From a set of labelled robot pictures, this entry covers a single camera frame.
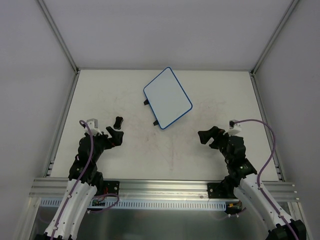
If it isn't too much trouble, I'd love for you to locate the right aluminium frame post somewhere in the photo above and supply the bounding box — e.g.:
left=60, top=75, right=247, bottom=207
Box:
left=250, top=0, right=300, bottom=76

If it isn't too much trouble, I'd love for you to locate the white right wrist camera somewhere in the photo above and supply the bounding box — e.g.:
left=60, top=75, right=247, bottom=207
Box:
left=227, top=120, right=242, bottom=136

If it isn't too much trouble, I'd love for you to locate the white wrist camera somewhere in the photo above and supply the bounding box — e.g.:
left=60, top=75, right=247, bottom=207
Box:
left=84, top=118, right=102, bottom=136
left=227, top=120, right=242, bottom=136

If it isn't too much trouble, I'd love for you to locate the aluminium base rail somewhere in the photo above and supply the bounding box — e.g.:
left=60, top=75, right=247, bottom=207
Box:
left=29, top=177, right=300, bottom=202

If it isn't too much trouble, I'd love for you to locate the blue-framed whiteboard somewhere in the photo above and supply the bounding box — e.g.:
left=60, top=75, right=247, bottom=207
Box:
left=143, top=67, right=193, bottom=130

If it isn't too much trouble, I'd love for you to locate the black whiteboard eraser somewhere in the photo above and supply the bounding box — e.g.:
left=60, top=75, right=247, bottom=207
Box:
left=113, top=116, right=124, bottom=130

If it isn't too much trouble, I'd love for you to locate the left aluminium frame post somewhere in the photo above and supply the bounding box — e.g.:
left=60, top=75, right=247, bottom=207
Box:
left=37, top=0, right=80, bottom=75

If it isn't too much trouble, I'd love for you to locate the aluminium frame post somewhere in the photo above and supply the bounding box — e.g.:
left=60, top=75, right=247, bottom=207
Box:
left=37, top=0, right=80, bottom=75
left=250, top=0, right=300, bottom=76

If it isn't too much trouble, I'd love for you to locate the slotted cable duct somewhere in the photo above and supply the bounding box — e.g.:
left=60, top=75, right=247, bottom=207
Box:
left=39, top=197, right=227, bottom=211

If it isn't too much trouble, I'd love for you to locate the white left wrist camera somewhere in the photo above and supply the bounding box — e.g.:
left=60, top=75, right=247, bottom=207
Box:
left=84, top=118, right=102, bottom=136

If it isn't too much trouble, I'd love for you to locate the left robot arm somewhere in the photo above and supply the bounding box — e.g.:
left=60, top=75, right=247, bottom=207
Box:
left=34, top=123, right=124, bottom=240

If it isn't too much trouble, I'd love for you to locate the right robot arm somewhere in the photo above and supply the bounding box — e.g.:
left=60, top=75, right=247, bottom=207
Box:
left=198, top=126, right=307, bottom=240

